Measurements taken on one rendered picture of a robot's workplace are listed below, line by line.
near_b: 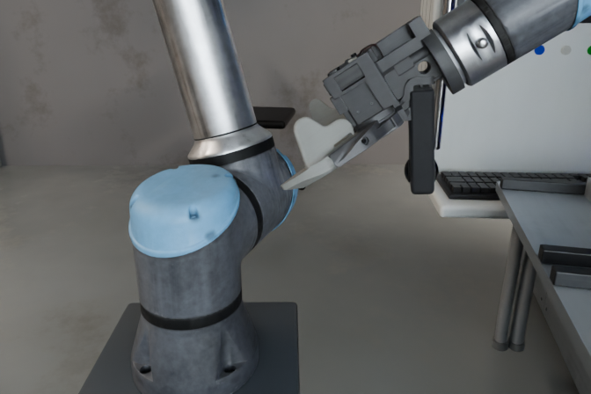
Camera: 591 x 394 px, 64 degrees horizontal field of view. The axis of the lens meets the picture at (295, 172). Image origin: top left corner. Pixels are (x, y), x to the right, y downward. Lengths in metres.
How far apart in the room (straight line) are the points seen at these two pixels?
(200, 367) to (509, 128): 0.97
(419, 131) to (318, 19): 3.28
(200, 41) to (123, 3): 3.36
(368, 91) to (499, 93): 0.81
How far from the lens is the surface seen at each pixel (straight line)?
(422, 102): 0.50
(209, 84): 0.60
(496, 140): 1.29
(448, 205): 1.07
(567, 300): 0.65
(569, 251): 0.72
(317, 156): 0.46
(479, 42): 0.48
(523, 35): 0.50
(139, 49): 3.94
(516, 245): 1.55
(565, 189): 0.99
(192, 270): 0.50
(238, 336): 0.57
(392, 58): 0.49
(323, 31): 3.77
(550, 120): 1.33
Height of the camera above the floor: 1.19
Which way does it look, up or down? 19 degrees down
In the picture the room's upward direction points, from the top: straight up
